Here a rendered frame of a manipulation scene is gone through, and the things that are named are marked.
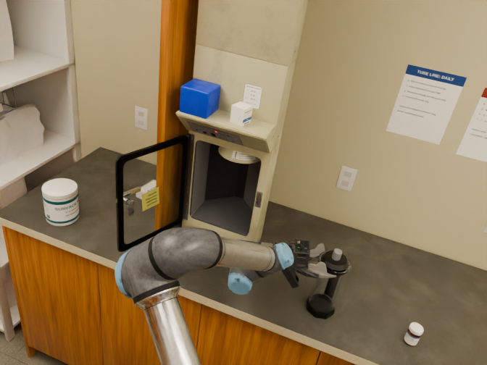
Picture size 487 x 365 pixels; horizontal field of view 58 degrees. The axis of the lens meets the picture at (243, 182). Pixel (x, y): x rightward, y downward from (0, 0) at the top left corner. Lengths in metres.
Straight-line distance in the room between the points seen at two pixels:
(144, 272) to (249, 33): 0.80
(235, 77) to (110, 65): 0.93
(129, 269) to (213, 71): 0.74
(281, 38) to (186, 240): 0.71
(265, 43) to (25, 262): 1.38
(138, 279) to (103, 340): 1.11
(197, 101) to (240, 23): 0.28
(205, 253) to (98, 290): 0.97
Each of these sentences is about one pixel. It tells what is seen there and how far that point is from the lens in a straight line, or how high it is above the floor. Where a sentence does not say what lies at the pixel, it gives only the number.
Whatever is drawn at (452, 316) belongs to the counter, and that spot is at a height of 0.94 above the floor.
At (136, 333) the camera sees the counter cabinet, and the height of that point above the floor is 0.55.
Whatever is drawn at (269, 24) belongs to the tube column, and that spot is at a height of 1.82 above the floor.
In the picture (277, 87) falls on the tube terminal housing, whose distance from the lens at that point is 1.45.
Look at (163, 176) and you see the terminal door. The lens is 1.62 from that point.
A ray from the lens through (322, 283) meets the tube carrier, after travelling 1.52.
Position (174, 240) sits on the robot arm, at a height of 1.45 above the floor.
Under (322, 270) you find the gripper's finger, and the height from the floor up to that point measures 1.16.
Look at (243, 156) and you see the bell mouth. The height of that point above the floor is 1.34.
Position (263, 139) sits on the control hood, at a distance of 1.40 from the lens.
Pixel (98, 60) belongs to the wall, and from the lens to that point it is 2.31.
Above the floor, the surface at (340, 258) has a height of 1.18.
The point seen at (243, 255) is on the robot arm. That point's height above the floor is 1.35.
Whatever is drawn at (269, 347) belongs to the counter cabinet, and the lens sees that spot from 1.70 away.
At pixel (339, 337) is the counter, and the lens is 1.59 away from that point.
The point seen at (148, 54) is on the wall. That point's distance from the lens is 2.14.
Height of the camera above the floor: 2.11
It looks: 32 degrees down
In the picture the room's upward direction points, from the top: 9 degrees clockwise
